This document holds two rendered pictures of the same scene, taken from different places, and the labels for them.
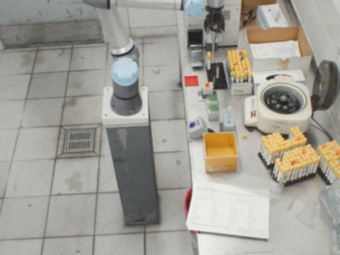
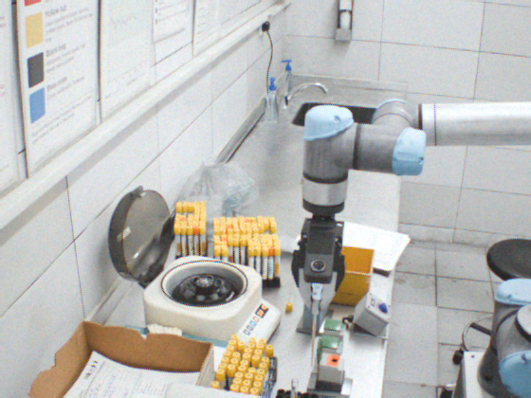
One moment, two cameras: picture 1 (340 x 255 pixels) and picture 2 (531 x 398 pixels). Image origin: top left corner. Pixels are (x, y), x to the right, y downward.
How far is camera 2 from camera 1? 2.74 m
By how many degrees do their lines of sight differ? 106
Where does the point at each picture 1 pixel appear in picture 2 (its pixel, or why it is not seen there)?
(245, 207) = not seen: hidden behind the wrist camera
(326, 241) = (249, 209)
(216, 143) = (345, 293)
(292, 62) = (124, 340)
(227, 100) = (288, 373)
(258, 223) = not seen: hidden behind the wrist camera
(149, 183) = not seen: outside the picture
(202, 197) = (383, 254)
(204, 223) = (387, 235)
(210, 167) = (365, 268)
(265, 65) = (185, 354)
